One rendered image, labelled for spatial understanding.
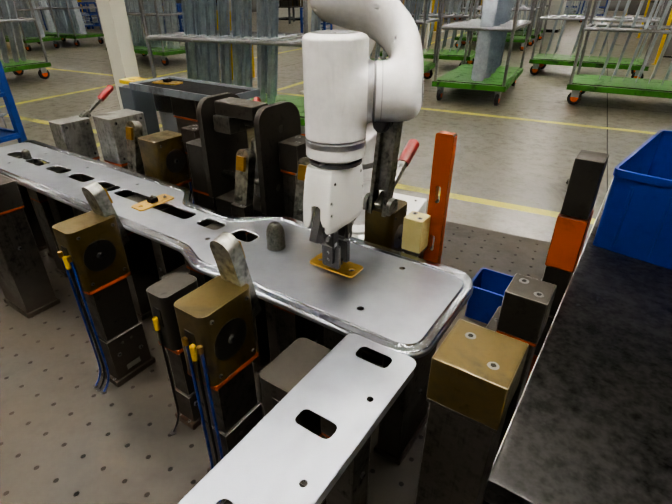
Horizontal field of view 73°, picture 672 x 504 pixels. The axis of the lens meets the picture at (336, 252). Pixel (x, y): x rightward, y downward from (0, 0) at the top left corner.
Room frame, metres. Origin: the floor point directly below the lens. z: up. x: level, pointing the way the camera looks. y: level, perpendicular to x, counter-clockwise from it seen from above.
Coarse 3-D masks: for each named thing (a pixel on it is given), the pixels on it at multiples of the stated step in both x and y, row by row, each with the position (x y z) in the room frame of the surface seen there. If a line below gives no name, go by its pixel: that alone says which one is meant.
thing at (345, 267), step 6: (318, 258) 0.65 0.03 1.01; (342, 258) 0.63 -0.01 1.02; (312, 264) 0.63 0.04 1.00; (318, 264) 0.63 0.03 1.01; (342, 264) 0.63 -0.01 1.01; (348, 264) 0.63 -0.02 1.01; (354, 264) 0.63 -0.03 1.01; (330, 270) 0.61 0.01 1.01; (336, 270) 0.61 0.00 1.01; (342, 270) 0.61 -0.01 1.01; (348, 270) 0.61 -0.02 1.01; (360, 270) 0.61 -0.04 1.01; (348, 276) 0.59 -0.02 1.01; (354, 276) 0.60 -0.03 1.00
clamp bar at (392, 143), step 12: (384, 132) 0.77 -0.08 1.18; (396, 132) 0.74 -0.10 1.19; (384, 144) 0.76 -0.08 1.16; (396, 144) 0.75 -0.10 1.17; (384, 156) 0.76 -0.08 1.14; (396, 156) 0.75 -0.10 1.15; (384, 168) 0.75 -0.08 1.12; (396, 168) 0.75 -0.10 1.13; (372, 180) 0.75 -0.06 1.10; (384, 180) 0.75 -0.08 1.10; (372, 192) 0.75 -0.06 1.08; (384, 192) 0.73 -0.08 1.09; (372, 204) 0.74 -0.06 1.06; (384, 204) 0.73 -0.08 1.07; (384, 216) 0.73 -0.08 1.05
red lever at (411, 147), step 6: (408, 144) 0.83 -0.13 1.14; (414, 144) 0.83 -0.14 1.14; (408, 150) 0.82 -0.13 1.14; (414, 150) 0.83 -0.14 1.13; (402, 156) 0.81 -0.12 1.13; (408, 156) 0.81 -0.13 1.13; (402, 162) 0.80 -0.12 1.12; (408, 162) 0.81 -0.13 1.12; (402, 168) 0.79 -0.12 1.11; (396, 174) 0.78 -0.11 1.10; (396, 180) 0.78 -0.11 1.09; (378, 198) 0.75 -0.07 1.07; (378, 204) 0.74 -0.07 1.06
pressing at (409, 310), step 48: (48, 192) 0.96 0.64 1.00; (144, 192) 0.95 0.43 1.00; (192, 240) 0.72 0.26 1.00; (240, 240) 0.72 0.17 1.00; (288, 240) 0.72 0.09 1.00; (288, 288) 0.57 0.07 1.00; (336, 288) 0.57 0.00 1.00; (384, 288) 0.57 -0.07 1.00; (432, 288) 0.57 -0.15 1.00; (384, 336) 0.46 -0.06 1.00; (432, 336) 0.47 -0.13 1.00
